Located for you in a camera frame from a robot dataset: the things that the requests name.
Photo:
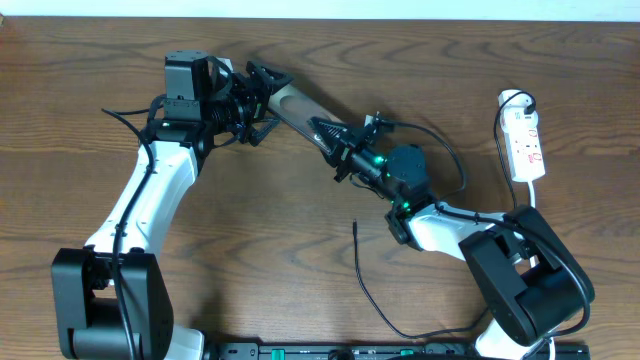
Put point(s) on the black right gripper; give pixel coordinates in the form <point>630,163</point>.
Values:
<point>332,135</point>

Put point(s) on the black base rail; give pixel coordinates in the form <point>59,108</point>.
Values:
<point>253,351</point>

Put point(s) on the white power strip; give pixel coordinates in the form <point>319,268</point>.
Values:
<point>523,145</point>

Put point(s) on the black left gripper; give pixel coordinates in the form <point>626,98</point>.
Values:
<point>256,102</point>

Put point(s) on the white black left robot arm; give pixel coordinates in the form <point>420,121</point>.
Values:
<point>110,298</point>

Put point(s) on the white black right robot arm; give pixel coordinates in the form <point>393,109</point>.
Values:
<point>533,287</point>

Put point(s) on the white USB charger plug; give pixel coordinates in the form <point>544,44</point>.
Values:
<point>517,106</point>

